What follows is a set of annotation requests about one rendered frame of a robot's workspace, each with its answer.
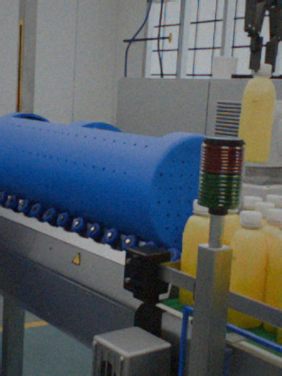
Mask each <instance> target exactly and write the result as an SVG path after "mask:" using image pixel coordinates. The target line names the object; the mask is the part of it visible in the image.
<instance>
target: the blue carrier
mask: <svg viewBox="0 0 282 376"><path fill-rule="evenodd" d="M95 128H98V129H95ZM204 137H207V136H205V135H201V134H195V133H182V132H177V133H169V134H166V135H165V136H164V137H162V138H156V137H150V136H143V135H137V134H131V133H123V132H122V131H121V130H119V129H118V128H116V127H114V126H112V125H111V124H110V123H103V122H96V121H88V120H83V121H78V122H74V123H71V124H69V125H66V124H59V123H51V122H50V121H48V120H47V119H46V118H44V117H41V116H40V115H38V114H34V113H27V112H12V113H9V114H6V115H4V116H2V117H0V193H1V192H3V191H4V192H6V193H7V194H8V196H10V197H11V196H17V197H18V198H19V200H20V201H24V200H29V201H31V203H32V204H33V205H37V204H42V205H44V208H47V209H48V208H51V207H53V208H54V209H56V211H57V212H58V213H61V214H62V213H64V212H69V213H70V214H71V216H72V217H73V218H75V219H77V218H79V217H83V218H84V219H85V220H86V222H87V223H90V224H93V223H96V222H97V223H100V224H101V225H102V226H103V228H104V229H107V230H111V229H113V228H114V229H117V230H118V231H119V232H120V233H121V234H123V235H126V236H128V235H130V234H135V235H136V236H137V237H138V240H139V241H142V242H145V243H147V242H149V241H155V242H156V243H157V244H158V245H159V247H160V248H164V249H166V250H168V249H170V248H176V249H177V250H178V251H179V252H180V253H182V242H183V232H184V230H185V225H186V223H187V222H188V220H189V218H190V217H191V216H192V215H194V212H192V210H194V209H193V201H195V200H197V192H198V184H199V183H198V180H199V172H200V170H199V169H200V161H201V160H200V157H201V145H202V144H204V143H203V142H202V140H203V139H204Z"/></svg>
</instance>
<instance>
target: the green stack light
mask: <svg viewBox="0 0 282 376"><path fill-rule="evenodd" d="M198 183H199V184H198V192H197V201H196V203H197V204H198V205H200V206H205V207H210V208H216V209H237V208H239V207H240V206H241V199H242V196H241V195H242V190H243V188H242V186H243V174H240V175H216V174H209V173H205V172H201V171H200V172H199V180H198Z"/></svg>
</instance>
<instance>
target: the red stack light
mask: <svg viewBox="0 0 282 376"><path fill-rule="evenodd" d="M245 150H246V147H245V146H242V147H233V146H220V145H205V144H202V145H201V157H200V160H201V161H200V169H199V170H200V171H201V172H205V173H209V174H216V175H240V174H243V172H244V162H245V161H244V160H245V158H244V157H245Z"/></svg>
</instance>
